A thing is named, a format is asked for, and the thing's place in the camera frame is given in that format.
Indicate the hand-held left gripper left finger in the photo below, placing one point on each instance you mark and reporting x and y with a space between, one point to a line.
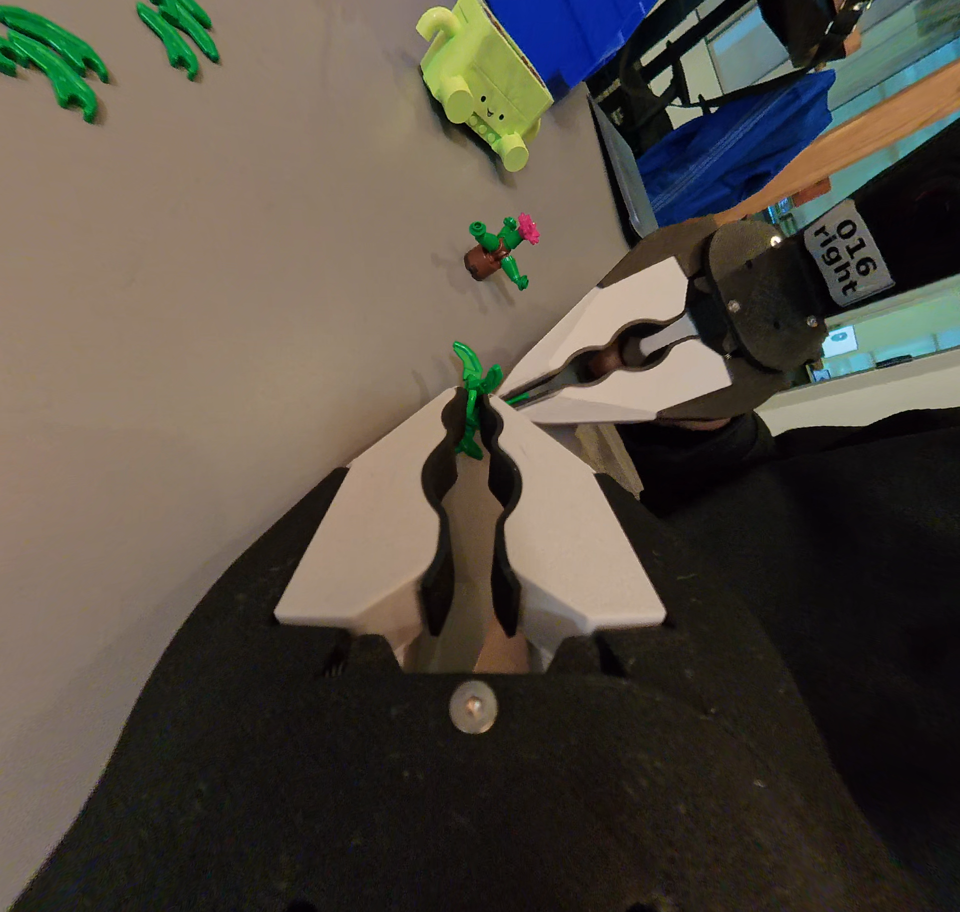
360 552

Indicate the dark grey panel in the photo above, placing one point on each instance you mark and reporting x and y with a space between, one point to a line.
619 170

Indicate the green spiky toy plant piece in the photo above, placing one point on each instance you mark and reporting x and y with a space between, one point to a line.
472 402

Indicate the person's right forearm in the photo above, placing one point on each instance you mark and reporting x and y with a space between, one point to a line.
697 470

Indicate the lime green toy block figure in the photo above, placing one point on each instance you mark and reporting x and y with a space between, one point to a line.
487 65

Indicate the blue plastic bin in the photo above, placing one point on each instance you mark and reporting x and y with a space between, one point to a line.
570 5

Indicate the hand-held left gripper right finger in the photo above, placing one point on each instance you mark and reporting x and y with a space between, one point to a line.
585 552

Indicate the wooden beam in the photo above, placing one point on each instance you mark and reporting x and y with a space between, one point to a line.
885 132

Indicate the small white sign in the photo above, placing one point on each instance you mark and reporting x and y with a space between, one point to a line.
840 338

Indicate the person's right hand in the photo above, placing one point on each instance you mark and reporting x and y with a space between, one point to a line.
694 425

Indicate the blue fabric bag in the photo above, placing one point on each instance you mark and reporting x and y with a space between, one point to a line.
735 147

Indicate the small green toy stem piece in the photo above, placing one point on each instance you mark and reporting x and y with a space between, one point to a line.
517 400

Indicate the black metal stand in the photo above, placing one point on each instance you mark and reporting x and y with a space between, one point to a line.
802 12

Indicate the scattered green toy leaf pieces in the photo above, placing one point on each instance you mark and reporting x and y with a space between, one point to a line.
176 27

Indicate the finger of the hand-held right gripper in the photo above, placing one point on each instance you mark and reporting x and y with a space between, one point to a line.
622 297
660 391

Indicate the toy cactus with pink flower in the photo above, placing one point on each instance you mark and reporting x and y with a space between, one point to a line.
480 260

